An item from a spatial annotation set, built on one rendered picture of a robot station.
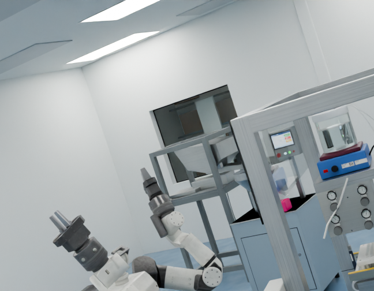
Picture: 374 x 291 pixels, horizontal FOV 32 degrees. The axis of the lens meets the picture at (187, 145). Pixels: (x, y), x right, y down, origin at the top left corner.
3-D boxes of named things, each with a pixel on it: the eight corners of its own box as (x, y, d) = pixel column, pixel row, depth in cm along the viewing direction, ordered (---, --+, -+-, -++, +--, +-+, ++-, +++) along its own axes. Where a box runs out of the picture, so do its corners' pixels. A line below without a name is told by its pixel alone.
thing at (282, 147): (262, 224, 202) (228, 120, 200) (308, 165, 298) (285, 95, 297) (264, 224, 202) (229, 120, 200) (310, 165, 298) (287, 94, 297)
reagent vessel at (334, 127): (321, 157, 265) (307, 114, 264) (325, 150, 279) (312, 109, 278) (357, 146, 259) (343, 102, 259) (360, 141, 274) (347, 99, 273)
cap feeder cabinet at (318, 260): (256, 308, 548) (228, 224, 545) (281, 283, 596) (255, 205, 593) (324, 299, 515) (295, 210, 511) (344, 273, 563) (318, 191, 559)
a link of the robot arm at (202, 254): (195, 237, 252) (231, 271, 250) (196, 235, 262) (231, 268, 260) (176, 256, 252) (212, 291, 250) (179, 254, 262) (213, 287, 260)
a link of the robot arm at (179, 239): (173, 211, 258) (197, 234, 257) (165, 220, 265) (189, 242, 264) (163, 220, 254) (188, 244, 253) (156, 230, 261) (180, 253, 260)
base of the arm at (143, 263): (153, 308, 254) (126, 302, 256) (161, 286, 265) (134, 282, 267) (155, 278, 247) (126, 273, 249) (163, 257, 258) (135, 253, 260)
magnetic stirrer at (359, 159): (321, 181, 263) (314, 160, 262) (326, 171, 283) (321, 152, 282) (369, 168, 256) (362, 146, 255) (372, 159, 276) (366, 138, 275)
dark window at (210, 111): (176, 184, 907) (151, 109, 902) (176, 183, 908) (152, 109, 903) (257, 163, 837) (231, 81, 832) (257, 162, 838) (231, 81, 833)
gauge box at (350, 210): (330, 238, 262) (315, 191, 261) (333, 230, 271) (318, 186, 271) (384, 225, 254) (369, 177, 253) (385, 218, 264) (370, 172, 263)
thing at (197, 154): (165, 309, 634) (117, 165, 627) (214, 269, 724) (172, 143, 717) (296, 291, 558) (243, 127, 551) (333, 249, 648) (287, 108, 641)
